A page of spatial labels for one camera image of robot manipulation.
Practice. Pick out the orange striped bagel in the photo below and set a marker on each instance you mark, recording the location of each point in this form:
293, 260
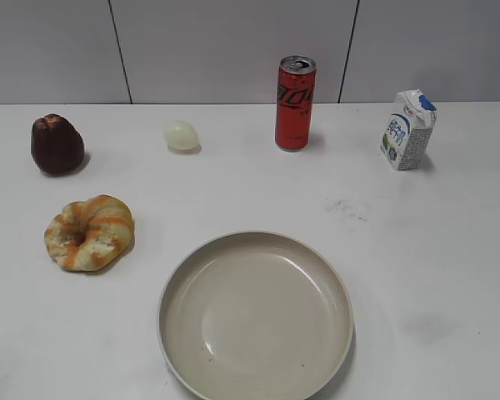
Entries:
88, 235

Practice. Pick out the white egg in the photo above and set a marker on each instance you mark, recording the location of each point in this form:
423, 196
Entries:
180, 136

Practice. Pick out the dark red wax apple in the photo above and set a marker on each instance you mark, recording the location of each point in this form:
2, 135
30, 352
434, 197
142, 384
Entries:
57, 147

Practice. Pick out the beige round plate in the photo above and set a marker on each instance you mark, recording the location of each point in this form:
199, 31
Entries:
255, 315

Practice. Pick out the white blue milk carton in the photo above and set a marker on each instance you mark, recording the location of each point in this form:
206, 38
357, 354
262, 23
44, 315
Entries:
408, 130

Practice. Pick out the red soda can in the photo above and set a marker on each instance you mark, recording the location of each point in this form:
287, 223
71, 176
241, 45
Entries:
295, 88

